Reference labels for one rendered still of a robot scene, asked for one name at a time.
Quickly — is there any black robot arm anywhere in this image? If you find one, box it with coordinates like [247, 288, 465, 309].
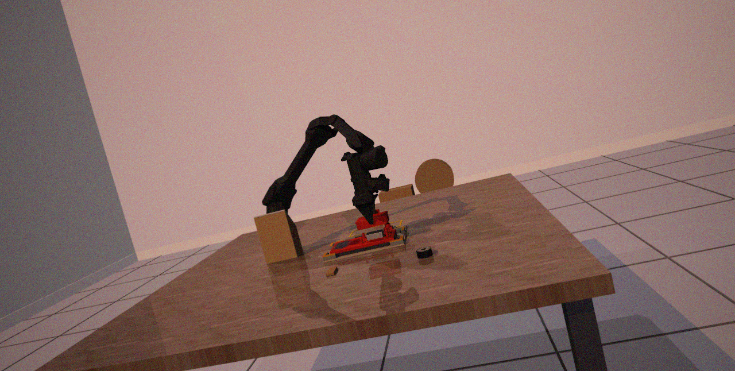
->
[262, 114, 390, 214]

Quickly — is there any black toy tyre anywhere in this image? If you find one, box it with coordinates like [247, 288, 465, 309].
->
[416, 246, 433, 258]

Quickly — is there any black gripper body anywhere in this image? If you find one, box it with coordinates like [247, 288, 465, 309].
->
[351, 170, 378, 206]

